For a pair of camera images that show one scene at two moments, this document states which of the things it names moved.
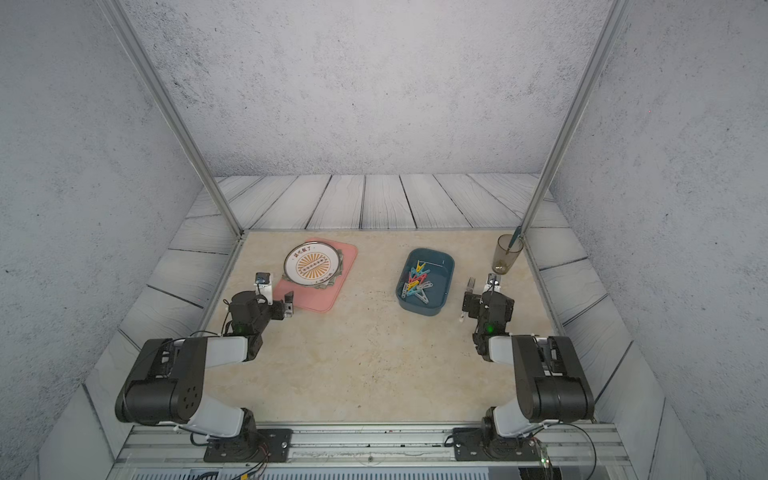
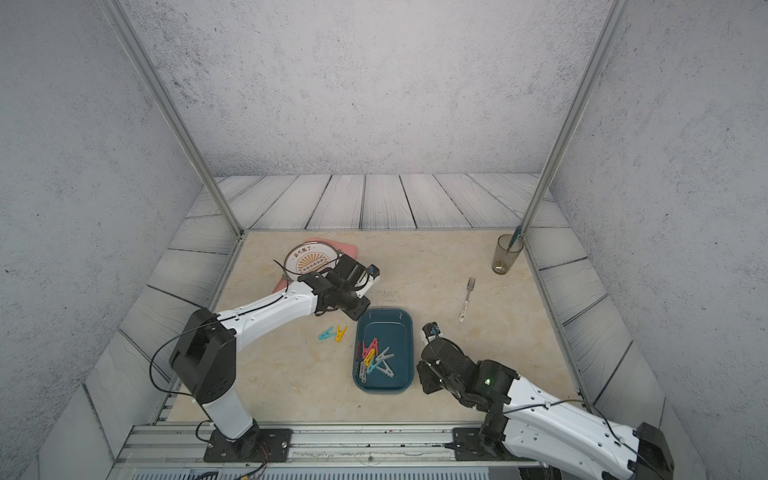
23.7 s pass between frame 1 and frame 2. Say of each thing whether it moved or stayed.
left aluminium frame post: stayed
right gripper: moved
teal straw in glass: stayed
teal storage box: moved
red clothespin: moved
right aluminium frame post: stayed
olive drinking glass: stayed
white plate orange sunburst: stayed
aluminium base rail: stayed
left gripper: moved
